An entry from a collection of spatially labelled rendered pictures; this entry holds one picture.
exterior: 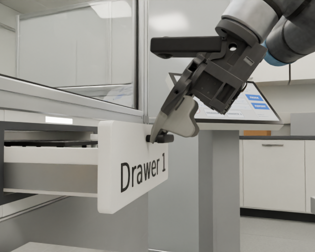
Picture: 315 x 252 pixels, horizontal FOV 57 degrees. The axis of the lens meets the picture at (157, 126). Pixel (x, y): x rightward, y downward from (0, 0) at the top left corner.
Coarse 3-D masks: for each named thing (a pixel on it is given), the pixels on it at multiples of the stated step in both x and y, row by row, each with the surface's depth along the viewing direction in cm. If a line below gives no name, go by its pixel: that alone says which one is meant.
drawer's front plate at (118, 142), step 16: (112, 128) 34; (128, 128) 39; (144, 128) 46; (112, 144) 34; (128, 144) 39; (144, 144) 46; (160, 144) 56; (112, 160) 34; (128, 160) 39; (144, 160) 46; (160, 160) 55; (112, 176) 34; (144, 176) 46; (160, 176) 55; (112, 192) 34; (128, 192) 39; (144, 192) 46; (112, 208) 34
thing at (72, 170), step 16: (16, 160) 39; (32, 160) 39; (48, 160) 38; (64, 160) 37; (80, 160) 37; (96, 160) 36; (16, 176) 39; (32, 176) 38; (48, 176) 38; (64, 176) 37; (80, 176) 36; (96, 176) 36; (32, 192) 38; (48, 192) 38; (64, 192) 37; (80, 192) 37; (96, 192) 36
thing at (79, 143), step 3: (66, 141) 45; (69, 141) 46; (72, 141) 46; (75, 141) 46; (78, 141) 45; (81, 141) 46; (84, 141) 47; (87, 141) 48; (90, 141) 49; (93, 141) 50; (96, 141) 51; (54, 144) 42; (57, 144) 42; (60, 144) 42; (63, 144) 42; (66, 144) 42; (69, 144) 43; (72, 144) 44; (75, 144) 45; (78, 144) 45; (81, 144) 46; (84, 144) 47; (87, 144) 48; (90, 144) 49
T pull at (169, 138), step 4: (148, 136) 46; (160, 136) 43; (164, 136) 44; (168, 136) 46; (172, 136) 49; (148, 140) 46; (156, 140) 46; (160, 140) 43; (164, 140) 44; (168, 140) 46; (172, 140) 49
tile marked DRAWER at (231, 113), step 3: (228, 111) 129; (231, 111) 129; (234, 111) 130; (237, 111) 131; (240, 111) 132; (228, 114) 127; (231, 114) 128; (234, 114) 129; (237, 114) 129; (240, 114) 130; (234, 117) 127; (237, 117) 128; (240, 117) 129; (243, 117) 129
